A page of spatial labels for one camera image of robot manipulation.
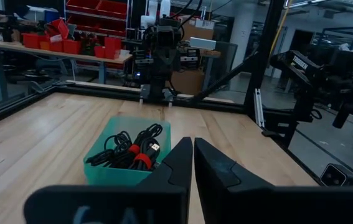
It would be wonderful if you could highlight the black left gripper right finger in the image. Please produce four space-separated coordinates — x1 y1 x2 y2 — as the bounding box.
194 138 353 224

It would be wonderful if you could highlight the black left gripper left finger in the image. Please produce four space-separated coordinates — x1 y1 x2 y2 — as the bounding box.
23 136 194 224

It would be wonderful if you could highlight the teal translucent plastic bin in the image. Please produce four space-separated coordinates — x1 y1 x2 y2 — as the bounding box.
83 116 172 187

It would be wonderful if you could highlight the brown cardboard box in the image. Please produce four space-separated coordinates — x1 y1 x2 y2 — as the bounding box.
170 69 205 96

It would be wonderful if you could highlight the white box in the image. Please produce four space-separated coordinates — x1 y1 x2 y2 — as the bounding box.
189 37 217 51

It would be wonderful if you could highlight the red plastic bin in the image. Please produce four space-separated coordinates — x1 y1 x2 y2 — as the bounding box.
62 39 82 55
22 32 48 50
49 17 70 40
103 37 123 60

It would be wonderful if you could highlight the black camera box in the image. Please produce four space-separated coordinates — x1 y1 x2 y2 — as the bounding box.
319 163 353 188

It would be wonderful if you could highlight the black frame clamp post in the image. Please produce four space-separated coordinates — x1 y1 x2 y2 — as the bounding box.
138 73 174 108

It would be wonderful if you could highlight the black aluminium table frame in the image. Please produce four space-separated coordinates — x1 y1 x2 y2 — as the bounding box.
0 0 289 150

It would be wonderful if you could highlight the red bin wall rack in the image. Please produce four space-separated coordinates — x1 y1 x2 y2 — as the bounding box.
65 0 129 37

